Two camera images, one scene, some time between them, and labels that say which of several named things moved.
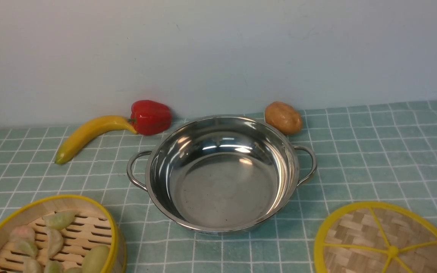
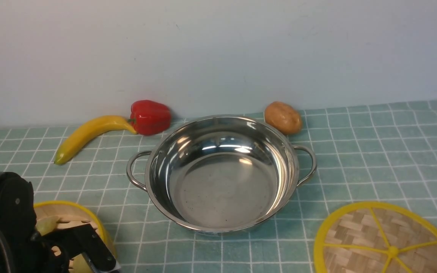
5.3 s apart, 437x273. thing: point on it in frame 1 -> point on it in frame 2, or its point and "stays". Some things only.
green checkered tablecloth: [409, 153] stays
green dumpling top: [60, 220] -> [46, 225]
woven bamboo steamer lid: [371, 237] stays
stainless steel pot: [221, 173] stays
